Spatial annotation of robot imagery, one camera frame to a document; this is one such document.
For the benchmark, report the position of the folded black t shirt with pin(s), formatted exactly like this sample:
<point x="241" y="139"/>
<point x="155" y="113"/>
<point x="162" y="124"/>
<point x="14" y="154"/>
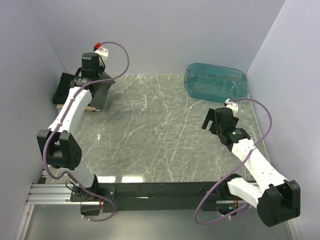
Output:
<point x="61" y="94"/>

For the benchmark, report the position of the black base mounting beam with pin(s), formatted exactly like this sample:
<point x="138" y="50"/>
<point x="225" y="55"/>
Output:
<point x="141" y="196"/>

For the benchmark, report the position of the teal transparent plastic basin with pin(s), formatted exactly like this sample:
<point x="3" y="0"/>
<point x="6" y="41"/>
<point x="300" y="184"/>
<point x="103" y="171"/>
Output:
<point x="215" y="83"/>

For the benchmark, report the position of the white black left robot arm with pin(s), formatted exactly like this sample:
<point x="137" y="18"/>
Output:
<point x="58" y="146"/>

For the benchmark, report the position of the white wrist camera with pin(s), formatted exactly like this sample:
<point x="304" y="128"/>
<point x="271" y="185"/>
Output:
<point x="231" y="105"/>
<point x="101" y="51"/>

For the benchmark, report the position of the grey t shirt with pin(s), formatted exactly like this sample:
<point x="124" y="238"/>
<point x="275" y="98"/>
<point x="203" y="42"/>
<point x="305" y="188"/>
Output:
<point x="100" y="97"/>

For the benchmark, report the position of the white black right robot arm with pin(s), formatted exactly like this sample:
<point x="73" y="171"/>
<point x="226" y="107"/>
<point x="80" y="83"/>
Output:
<point x="275" y="198"/>

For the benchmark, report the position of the aluminium rail frame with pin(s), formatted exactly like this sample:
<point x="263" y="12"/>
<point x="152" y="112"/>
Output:
<point x="55" y="194"/>

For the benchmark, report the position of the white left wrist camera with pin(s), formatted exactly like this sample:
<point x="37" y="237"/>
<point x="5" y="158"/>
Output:
<point x="101" y="51"/>

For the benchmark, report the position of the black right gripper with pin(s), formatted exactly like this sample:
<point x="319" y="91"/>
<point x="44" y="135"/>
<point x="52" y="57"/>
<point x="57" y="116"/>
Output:
<point x="211" y="116"/>

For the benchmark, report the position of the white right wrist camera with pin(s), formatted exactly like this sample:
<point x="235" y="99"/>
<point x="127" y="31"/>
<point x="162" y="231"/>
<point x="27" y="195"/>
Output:
<point x="231" y="105"/>

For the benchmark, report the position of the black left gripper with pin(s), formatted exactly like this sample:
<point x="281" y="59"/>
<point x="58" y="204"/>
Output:
<point x="101" y="66"/>

